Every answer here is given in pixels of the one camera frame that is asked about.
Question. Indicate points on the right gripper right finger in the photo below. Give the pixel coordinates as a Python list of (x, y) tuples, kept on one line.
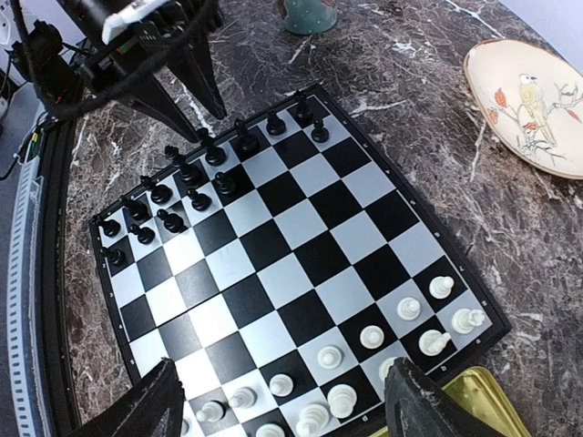
[(428, 400)]

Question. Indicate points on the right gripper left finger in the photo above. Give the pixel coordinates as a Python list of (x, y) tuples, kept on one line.
[(153, 407)]

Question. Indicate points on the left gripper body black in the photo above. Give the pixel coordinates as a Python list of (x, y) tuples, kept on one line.
[(162, 33)]

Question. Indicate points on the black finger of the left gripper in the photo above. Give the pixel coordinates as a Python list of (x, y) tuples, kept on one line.
[(200, 75)]

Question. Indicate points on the gold metal tray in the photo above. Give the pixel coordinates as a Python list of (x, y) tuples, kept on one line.
[(483, 400)]

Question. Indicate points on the black chess piece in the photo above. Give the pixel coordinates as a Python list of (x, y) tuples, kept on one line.
[(110, 227), (145, 235), (137, 210)]

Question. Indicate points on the black chess pawn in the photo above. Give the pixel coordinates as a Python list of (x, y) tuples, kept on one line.
[(115, 257)]

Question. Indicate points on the black white chess board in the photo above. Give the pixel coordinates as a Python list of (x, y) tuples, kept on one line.
[(302, 190)]

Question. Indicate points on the white chess pieces row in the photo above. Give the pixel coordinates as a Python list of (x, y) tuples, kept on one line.
[(252, 357)]

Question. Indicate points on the beige coral pattern mug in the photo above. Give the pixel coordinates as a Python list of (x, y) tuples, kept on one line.
[(308, 17)]

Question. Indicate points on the beige floral ceramic plate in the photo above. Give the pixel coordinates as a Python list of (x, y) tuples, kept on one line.
[(532, 100)]

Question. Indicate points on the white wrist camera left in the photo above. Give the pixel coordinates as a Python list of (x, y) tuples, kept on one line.
[(115, 24)]

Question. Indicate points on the grey slotted cable duct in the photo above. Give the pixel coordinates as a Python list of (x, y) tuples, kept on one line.
[(22, 342)]

